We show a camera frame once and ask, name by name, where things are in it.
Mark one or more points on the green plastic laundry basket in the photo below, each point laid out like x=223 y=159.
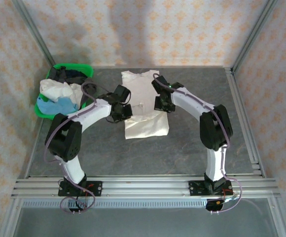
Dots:
x=43 y=114

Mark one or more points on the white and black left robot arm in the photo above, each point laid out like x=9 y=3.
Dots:
x=93 y=111

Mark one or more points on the aluminium frame post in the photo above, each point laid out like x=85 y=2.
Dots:
x=34 y=32
x=254 y=32

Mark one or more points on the aluminium lower frame leg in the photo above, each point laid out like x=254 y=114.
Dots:
x=278 y=217
x=10 y=217

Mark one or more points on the aluminium mounting rail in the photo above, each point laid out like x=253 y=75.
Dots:
x=145 y=187

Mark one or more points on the aluminium table side rail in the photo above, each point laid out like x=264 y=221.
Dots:
x=239 y=98

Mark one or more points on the white t-shirt with black print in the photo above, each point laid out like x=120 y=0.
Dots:
x=143 y=128

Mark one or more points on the black controller box orange connector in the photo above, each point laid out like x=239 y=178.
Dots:
x=213 y=205

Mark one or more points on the light blue t-shirt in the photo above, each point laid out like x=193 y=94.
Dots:
x=56 y=107

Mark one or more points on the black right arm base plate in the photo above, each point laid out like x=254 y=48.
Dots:
x=194 y=188

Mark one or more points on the crumpled white t-shirt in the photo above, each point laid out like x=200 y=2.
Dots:
x=51 y=89

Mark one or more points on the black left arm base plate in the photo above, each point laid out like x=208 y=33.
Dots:
x=96 y=188

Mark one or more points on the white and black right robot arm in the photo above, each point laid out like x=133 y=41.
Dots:
x=189 y=101

